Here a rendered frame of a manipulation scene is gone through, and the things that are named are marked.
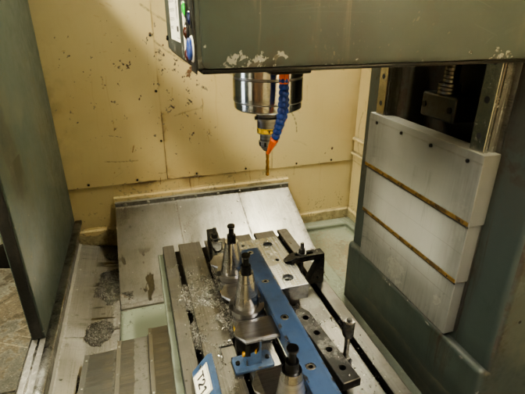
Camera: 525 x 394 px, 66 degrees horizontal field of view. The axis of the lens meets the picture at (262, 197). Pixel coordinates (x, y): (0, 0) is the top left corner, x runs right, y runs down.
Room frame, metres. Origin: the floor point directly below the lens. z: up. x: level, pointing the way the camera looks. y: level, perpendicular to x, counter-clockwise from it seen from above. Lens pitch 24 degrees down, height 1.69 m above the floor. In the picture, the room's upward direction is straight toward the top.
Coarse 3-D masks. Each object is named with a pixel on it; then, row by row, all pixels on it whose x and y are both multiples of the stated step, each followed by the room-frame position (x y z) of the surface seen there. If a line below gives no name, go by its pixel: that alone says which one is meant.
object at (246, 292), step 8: (240, 272) 0.58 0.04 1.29; (240, 280) 0.57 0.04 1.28; (248, 280) 0.57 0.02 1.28; (240, 288) 0.57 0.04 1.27; (248, 288) 0.57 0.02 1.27; (240, 296) 0.57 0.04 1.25; (248, 296) 0.57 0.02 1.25; (256, 296) 0.58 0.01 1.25; (240, 304) 0.57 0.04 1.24; (248, 304) 0.56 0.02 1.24; (256, 304) 0.57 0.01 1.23
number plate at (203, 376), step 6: (204, 366) 0.70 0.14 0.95; (198, 372) 0.70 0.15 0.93; (204, 372) 0.68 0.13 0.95; (198, 378) 0.68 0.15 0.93; (204, 378) 0.67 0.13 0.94; (210, 378) 0.66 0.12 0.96; (198, 384) 0.67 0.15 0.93; (204, 384) 0.66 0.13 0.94; (210, 384) 0.65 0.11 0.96; (198, 390) 0.65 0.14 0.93; (204, 390) 0.64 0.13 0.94; (210, 390) 0.63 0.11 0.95
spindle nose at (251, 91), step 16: (240, 80) 0.90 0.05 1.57; (256, 80) 0.87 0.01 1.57; (272, 80) 0.87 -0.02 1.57; (240, 96) 0.89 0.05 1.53; (256, 96) 0.87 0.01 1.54; (272, 96) 0.87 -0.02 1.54; (288, 96) 0.88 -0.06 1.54; (256, 112) 0.87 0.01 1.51; (272, 112) 0.87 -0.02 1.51; (288, 112) 0.88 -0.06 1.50
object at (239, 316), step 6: (234, 306) 0.57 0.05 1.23; (258, 306) 0.57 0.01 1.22; (234, 312) 0.56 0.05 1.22; (240, 312) 0.56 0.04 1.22; (246, 312) 0.56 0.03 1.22; (252, 312) 0.56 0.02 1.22; (258, 312) 0.56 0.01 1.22; (234, 318) 0.56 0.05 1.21; (240, 318) 0.55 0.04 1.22; (246, 318) 0.55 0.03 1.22; (252, 318) 0.55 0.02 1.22
